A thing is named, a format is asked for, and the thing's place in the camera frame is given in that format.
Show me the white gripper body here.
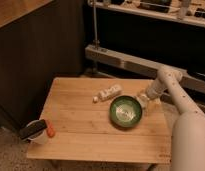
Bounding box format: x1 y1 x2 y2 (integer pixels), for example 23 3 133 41
137 93 160 114

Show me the green ceramic bowl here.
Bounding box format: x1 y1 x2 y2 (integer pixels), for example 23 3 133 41
109 95 142 128

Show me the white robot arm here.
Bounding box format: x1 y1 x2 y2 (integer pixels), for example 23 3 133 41
136 65 205 171

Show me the white plastic bottle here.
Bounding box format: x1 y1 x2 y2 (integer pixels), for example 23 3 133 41
93 84 122 103

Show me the wooden table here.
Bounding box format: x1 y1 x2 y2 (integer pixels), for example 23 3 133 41
27 78 171 164

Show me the metal shelf rack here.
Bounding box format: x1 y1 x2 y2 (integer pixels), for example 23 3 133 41
84 0 205 118

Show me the orange carrot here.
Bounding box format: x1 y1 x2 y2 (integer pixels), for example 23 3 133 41
46 120 55 138

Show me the white mug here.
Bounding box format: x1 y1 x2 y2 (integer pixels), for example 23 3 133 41
28 129 48 145

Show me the dark wooden cabinet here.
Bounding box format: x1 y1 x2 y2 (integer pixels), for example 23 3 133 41
0 0 84 132

